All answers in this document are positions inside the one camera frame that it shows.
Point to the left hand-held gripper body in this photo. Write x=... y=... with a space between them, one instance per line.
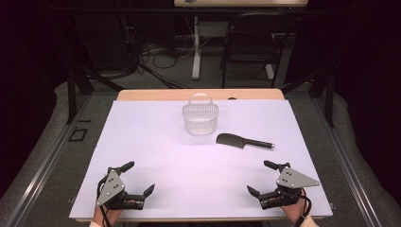
x=110 y=187

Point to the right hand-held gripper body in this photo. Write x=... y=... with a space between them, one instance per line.
x=294 y=180

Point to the white plastic basket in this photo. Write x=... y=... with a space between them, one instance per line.
x=200 y=119

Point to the person's left hand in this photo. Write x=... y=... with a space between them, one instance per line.
x=108 y=216

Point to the person's right hand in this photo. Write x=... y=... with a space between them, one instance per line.
x=293 y=212

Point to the white table mat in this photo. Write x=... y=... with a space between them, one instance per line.
x=189 y=176

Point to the wooden table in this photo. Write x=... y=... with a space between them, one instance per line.
x=151 y=94

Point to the black metal stand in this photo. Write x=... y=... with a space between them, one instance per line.
x=72 y=94
x=329 y=101

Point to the black folding chair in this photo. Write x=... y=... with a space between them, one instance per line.
x=252 y=47

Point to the wooden desk with white legs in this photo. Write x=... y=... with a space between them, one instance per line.
x=196 y=56

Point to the metal floor rail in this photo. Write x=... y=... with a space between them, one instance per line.
x=41 y=170
x=353 y=176

